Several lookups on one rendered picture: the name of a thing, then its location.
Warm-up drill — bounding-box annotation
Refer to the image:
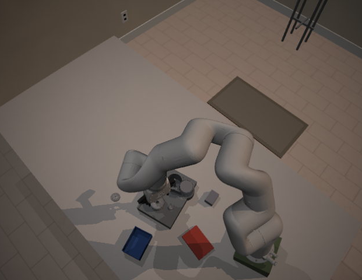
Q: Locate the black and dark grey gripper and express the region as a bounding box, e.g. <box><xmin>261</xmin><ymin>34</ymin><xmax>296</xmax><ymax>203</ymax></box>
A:
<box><xmin>137</xmin><ymin>178</ymin><xmax>175</xmax><ymax>206</ymax></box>

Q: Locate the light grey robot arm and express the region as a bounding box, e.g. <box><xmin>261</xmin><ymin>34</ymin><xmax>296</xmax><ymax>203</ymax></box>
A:
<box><xmin>117</xmin><ymin>118</ymin><xmax>283</xmax><ymax>266</ymax></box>

